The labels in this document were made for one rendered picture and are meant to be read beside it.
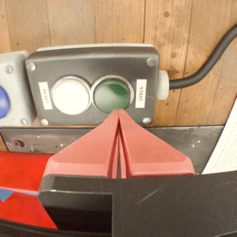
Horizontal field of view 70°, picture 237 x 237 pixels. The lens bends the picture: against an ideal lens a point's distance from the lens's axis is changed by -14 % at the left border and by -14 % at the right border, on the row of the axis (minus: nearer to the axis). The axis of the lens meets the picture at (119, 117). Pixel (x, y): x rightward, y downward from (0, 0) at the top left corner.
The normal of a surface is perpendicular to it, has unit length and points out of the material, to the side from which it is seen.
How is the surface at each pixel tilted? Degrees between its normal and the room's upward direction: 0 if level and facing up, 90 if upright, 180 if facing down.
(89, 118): 0
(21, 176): 90
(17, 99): 0
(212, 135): 0
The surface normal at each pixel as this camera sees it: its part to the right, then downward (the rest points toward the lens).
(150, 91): 0.02, 0.59
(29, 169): 0.00, -0.81
